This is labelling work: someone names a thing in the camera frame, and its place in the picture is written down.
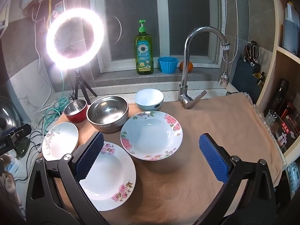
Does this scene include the plastic jug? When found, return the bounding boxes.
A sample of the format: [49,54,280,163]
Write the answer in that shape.
[281,2,300,57]

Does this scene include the window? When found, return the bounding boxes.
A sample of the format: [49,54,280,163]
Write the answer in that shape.
[95,0,227,74]

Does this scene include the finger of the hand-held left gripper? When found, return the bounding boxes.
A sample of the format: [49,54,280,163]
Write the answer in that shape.
[7,124,32,146]

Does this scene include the person's left hand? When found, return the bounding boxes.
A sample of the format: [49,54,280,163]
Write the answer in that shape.
[0,153,23,208]

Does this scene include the green glass holder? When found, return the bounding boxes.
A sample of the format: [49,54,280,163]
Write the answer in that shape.
[15,137,30,157]

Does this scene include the dark red box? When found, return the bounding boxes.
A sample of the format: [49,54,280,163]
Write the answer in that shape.
[274,115,300,150]

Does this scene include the ring light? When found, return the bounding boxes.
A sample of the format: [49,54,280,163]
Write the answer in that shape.
[46,8,105,70]

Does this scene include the brown table mat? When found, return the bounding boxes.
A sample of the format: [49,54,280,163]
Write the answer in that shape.
[53,91,285,225]

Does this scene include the clear drinking glass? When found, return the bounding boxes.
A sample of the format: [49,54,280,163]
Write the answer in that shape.
[265,110,278,125]

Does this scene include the blue ribbed cup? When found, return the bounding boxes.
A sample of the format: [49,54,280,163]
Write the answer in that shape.
[157,57,179,74]

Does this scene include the orange fruit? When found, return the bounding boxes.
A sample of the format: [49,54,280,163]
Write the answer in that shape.
[180,61,193,72]

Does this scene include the steel pot lid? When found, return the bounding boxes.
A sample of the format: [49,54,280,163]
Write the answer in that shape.
[0,96,21,134]

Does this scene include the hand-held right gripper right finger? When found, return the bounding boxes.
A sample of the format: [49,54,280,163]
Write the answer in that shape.
[199,133,277,225]

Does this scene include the white plate pink rose print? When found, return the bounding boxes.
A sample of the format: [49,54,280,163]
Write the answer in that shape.
[120,111,183,161]

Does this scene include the black handled scissors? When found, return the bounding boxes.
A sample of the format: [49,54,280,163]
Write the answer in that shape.
[244,41,260,66]

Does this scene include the green dish soap bottle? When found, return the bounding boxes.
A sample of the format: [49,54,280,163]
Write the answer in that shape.
[133,19,154,75]

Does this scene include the chrome faucet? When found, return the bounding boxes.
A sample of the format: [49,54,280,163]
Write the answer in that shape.
[178,26,231,109]

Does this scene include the light blue ceramic bowl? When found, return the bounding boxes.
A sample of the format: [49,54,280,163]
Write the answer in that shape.
[134,89,164,112]

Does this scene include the wooden shelf unit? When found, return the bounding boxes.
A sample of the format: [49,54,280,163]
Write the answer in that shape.
[255,0,300,162]

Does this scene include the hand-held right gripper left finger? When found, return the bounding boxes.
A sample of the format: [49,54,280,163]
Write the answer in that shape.
[25,131,105,225]

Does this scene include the dark blue knife block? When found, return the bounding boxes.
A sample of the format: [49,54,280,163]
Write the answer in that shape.
[235,58,262,99]

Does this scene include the large stainless steel bowl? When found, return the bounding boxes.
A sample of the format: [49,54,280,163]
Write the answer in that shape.
[86,96,129,133]

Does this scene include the white cable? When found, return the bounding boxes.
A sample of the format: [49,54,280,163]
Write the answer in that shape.
[31,0,52,113]

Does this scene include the white plate twig print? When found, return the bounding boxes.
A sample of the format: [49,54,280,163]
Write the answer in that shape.
[42,122,79,162]

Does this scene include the red steel bowl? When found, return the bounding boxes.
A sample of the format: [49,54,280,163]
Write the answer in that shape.
[64,99,88,123]

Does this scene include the dark bottle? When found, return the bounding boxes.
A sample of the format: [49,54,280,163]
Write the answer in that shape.
[269,78,289,118]

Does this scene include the white plate pink blossom print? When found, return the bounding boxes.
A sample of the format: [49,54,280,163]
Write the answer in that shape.
[78,141,137,211]

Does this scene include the black cable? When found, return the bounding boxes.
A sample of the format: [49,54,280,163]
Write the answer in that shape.
[14,131,47,181]

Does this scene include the teal cable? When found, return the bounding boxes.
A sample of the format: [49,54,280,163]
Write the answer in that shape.
[42,96,71,132]

